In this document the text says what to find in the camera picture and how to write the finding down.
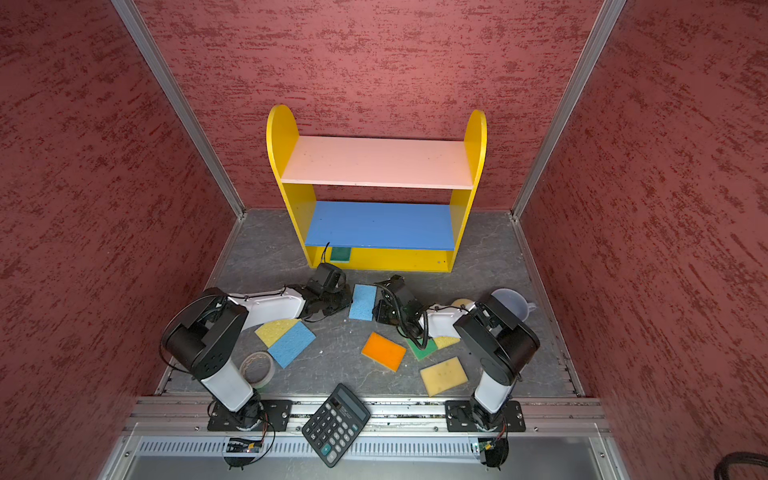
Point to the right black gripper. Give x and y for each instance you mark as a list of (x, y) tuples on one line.
[(382, 306)]

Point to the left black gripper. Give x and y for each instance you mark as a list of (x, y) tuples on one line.
[(347, 297)]

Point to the blue sponge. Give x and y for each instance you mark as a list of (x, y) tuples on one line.
[(288, 347), (363, 302)]

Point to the dark green scrub sponge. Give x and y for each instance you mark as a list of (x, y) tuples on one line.
[(340, 255)]

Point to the bright green sponge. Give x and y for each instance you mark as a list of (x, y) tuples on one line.
[(419, 353)]

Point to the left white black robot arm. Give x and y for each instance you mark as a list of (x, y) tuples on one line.
[(203, 335)]

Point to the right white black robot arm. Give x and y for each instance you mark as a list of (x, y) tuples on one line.
[(493, 329)]

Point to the yellow shelf pink blue boards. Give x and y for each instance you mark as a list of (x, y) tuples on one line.
[(385, 236)]

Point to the orange sponge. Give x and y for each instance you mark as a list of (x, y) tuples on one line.
[(384, 351)]

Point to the clear tape roll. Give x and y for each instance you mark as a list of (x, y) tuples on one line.
[(258, 369)]

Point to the black calculator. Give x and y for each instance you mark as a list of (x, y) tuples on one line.
[(336, 424)]

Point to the grey plastic cup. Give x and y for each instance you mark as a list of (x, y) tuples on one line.
[(515, 302)]

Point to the aluminium front rail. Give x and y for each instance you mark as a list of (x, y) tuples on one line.
[(400, 428)]

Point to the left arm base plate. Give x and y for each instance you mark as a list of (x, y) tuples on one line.
[(276, 414)]

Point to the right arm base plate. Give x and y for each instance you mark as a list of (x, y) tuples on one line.
[(470, 416)]

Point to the left circuit board with wires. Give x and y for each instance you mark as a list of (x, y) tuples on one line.
[(241, 452)]

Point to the circuit board with wires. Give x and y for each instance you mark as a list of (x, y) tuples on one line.
[(493, 453), (241, 452)]

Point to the right circuit board with wires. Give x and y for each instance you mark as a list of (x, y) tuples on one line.
[(493, 453)]

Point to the left aluminium corner post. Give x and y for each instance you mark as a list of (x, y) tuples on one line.
[(138, 30)]

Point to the aluminium corner post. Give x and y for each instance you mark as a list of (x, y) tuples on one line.
[(138, 30), (603, 26)]

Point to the right aluminium corner post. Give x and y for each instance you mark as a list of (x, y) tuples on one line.
[(603, 26)]

